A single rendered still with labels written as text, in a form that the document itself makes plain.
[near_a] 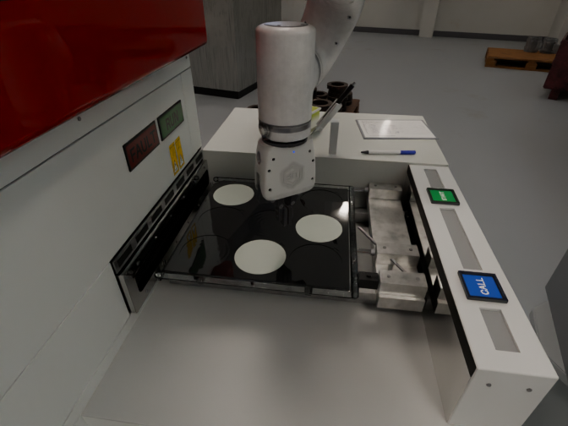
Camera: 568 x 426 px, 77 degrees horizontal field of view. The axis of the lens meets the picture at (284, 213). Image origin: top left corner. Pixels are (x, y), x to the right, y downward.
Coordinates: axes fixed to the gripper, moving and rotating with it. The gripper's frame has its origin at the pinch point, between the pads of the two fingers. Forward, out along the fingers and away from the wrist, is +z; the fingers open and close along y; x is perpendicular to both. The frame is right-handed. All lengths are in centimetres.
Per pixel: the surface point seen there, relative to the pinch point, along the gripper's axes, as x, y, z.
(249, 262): -1.1, -7.9, 8.3
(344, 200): 8.0, 20.9, 8.1
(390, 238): -6.6, 22.7, 10.0
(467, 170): 107, 229, 98
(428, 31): 604, 712, 86
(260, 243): 3.0, -3.7, 8.3
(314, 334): -15.8, -2.1, 16.1
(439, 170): 0.9, 43.1, 2.0
